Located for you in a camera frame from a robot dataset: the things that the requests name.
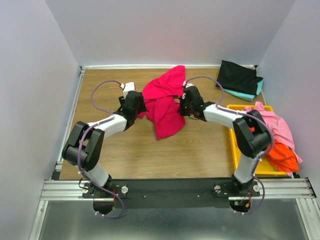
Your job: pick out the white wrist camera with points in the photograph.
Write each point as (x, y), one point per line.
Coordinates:
(187, 84)
(127, 87)

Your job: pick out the folded teal t shirt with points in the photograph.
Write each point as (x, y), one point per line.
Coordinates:
(245, 96)

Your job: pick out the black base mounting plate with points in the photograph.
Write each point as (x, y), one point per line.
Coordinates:
(126, 194)

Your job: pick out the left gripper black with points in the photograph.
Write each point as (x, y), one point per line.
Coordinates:
(142, 108)

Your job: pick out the light pink t shirt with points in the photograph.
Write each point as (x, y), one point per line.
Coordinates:
(278, 126)

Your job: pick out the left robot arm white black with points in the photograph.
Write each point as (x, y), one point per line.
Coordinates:
(84, 144)

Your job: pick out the folded black t shirt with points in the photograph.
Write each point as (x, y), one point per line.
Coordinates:
(238, 78)

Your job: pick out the yellow plastic bin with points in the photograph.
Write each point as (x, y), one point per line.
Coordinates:
(264, 168)

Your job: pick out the orange t shirt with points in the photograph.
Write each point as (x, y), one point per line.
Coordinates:
(282, 158)

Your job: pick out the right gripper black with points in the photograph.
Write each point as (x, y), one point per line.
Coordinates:
(182, 111)

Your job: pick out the aluminium frame rail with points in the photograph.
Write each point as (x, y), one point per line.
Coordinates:
(198, 152)

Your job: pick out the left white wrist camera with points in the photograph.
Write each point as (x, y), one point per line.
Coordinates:
(127, 87)

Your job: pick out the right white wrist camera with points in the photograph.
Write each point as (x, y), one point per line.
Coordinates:
(187, 84)

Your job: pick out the magenta t shirt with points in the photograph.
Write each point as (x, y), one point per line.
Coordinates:
(162, 108)

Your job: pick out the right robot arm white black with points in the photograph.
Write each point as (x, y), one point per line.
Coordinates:
(253, 137)

